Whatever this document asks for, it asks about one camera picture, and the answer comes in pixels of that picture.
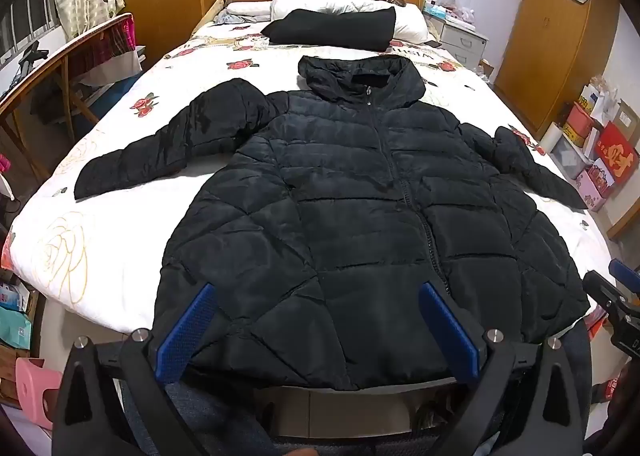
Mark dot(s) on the bed with floral sheet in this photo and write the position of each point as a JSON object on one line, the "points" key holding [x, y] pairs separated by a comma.
{"points": [[125, 236]]}

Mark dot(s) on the small cardboard box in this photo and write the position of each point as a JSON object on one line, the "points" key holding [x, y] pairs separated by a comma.
{"points": [[486, 68]]}

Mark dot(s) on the teal tissue box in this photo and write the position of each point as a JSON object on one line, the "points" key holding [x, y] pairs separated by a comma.
{"points": [[436, 11]]}

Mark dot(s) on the red plastic container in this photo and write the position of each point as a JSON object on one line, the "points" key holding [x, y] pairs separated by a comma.
{"points": [[580, 123]]}

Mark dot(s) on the window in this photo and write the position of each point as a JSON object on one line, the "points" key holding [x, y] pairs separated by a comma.
{"points": [[30, 16]]}

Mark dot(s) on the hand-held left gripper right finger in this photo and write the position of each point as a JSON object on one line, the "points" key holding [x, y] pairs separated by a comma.
{"points": [[447, 331]]}

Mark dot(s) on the grey drawer cabinet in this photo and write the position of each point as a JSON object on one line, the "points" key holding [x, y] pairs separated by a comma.
{"points": [[462, 43]]}

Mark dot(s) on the pink plastic stool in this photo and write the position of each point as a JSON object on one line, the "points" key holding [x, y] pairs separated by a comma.
{"points": [[37, 391]]}

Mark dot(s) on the pink floral box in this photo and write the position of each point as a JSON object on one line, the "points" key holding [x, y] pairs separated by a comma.
{"points": [[594, 186]]}

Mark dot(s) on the black hooded puffer jacket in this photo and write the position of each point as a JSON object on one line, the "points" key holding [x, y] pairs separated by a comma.
{"points": [[325, 186]]}

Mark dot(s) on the wooden wardrobe with hanging bag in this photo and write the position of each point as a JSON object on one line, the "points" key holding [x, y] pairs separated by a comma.
{"points": [[545, 46]]}

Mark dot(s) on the black pillow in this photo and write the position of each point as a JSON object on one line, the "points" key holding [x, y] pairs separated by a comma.
{"points": [[330, 28]]}

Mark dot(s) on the small white pillow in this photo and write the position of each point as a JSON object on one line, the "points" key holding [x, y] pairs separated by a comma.
{"points": [[250, 7]]}

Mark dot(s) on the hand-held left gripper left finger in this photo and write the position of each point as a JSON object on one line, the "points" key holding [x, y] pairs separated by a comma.
{"points": [[186, 331]]}

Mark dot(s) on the person's blue jeans legs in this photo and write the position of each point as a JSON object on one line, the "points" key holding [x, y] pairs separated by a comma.
{"points": [[200, 416]]}

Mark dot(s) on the white roll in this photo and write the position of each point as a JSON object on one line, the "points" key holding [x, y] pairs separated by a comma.
{"points": [[551, 137]]}

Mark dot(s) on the pink checked cloth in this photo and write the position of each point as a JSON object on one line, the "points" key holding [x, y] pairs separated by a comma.
{"points": [[129, 36]]}

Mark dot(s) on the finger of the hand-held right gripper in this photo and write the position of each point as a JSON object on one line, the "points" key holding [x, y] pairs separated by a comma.
{"points": [[602, 292], [625, 272]]}

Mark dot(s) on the wooden folding table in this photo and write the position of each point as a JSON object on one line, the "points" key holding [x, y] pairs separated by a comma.
{"points": [[55, 66]]}

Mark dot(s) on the red gift box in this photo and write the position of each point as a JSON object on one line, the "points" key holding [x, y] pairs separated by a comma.
{"points": [[616, 153]]}

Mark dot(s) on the clear storage bin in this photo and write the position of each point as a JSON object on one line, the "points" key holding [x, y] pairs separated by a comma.
{"points": [[570, 158]]}

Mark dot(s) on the teal packet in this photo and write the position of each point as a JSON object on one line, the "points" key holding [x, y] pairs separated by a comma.
{"points": [[15, 328]]}

